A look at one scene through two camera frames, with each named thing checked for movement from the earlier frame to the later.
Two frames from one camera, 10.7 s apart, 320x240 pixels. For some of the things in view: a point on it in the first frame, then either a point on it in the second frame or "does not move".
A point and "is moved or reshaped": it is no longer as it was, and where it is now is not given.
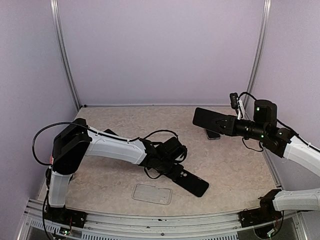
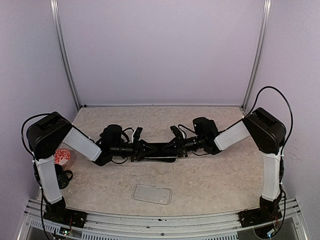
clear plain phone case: (152, 194) does not move
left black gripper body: (165, 169) to (135, 151)
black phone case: (191, 182) is moved or reshaped
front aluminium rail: (216, 227) does not move
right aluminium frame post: (267, 7) does not move
